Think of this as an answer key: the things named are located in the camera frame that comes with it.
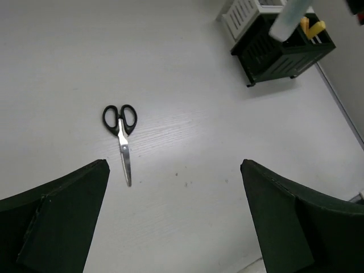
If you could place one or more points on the black organizer box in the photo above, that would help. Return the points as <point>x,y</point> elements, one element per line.
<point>263,58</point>

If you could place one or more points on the orange highlighter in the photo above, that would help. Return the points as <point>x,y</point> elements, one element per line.
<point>304,23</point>

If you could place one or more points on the black handled scissors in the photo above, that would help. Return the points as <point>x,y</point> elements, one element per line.
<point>122,130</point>

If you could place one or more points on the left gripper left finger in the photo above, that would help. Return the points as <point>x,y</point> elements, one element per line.
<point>50,228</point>

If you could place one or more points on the green highlighter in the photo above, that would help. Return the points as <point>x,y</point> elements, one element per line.
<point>288,19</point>

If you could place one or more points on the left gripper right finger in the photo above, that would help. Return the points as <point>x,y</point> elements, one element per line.
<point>300,229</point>

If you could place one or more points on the aluminium rail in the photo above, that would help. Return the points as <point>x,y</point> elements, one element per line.
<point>339,103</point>

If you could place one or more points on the yellow highlighter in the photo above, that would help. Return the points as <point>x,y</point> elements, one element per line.
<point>317,28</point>

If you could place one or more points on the white organizer box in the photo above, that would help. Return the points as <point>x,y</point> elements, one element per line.
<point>237,16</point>

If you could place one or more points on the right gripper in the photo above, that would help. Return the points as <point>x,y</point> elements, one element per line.
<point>356,7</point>

